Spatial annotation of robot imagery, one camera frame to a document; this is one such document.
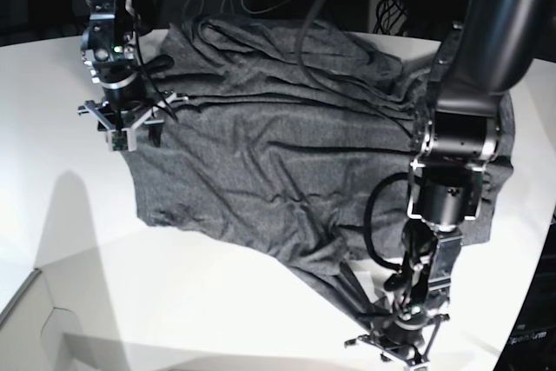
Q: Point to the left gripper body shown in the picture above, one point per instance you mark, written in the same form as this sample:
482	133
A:
402	339

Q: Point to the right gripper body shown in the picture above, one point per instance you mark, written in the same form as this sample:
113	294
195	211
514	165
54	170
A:
110	112

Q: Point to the dark grey t-shirt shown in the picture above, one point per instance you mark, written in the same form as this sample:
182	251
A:
279	150

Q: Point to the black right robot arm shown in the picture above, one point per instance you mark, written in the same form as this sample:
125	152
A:
111	51

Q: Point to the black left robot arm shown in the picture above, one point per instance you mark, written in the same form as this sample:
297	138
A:
456	135

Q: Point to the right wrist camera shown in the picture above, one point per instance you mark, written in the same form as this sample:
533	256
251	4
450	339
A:
121	140

